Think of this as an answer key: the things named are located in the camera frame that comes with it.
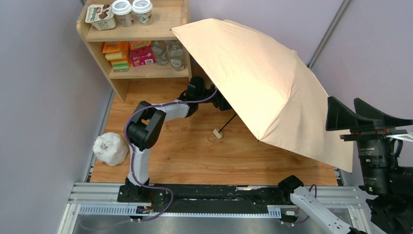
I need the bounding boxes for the left white lidded cup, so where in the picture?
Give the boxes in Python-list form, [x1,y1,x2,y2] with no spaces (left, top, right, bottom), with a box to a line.
[112,0,134,27]

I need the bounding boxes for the wooden shelf unit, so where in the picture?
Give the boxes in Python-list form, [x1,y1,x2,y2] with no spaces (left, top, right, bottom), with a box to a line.
[76,0,192,101]

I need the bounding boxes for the pink orange snack box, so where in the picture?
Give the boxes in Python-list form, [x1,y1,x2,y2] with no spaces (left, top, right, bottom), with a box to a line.
[129,40,156,67]

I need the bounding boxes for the right clear glass bottle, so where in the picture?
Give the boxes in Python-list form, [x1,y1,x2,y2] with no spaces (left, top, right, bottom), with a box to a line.
[169,40,185,71]

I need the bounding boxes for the beige folding umbrella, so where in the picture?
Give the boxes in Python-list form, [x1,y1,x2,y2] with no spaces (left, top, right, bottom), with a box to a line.
[172,19,354,173]

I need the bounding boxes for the aluminium frame rail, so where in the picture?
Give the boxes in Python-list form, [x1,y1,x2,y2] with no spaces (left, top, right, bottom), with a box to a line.
[58,182,373,234]

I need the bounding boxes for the white lidded cup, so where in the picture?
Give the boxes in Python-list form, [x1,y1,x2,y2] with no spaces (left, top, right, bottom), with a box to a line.
[132,0,153,25]
[112,0,134,27]

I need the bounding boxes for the right white lidded cup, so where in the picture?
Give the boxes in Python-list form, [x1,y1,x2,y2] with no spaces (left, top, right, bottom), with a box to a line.
[132,0,153,25]

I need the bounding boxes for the left clear glass bottle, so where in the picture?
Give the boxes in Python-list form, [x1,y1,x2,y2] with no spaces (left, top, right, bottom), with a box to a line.
[151,40,169,66]

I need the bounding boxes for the orange sponge pack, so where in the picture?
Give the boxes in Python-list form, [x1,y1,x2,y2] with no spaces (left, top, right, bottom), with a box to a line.
[102,41,130,72]

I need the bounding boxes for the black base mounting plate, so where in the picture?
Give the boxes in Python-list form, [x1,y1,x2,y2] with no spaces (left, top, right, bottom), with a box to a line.
[117,184,293,214]

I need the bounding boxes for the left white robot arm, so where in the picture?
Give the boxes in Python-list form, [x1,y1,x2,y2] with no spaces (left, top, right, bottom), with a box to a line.
[117,77,232,202]

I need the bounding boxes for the white crumpled plastic bag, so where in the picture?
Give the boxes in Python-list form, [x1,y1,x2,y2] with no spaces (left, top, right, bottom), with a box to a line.
[92,132,129,166]

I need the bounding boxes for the clear glass bottle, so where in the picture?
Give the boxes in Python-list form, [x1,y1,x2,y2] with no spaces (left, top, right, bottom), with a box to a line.
[151,40,169,66]
[169,40,185,71]

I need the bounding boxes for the Chobani yogurt tub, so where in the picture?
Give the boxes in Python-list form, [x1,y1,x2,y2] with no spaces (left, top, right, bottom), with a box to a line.
[85,4,116,31]

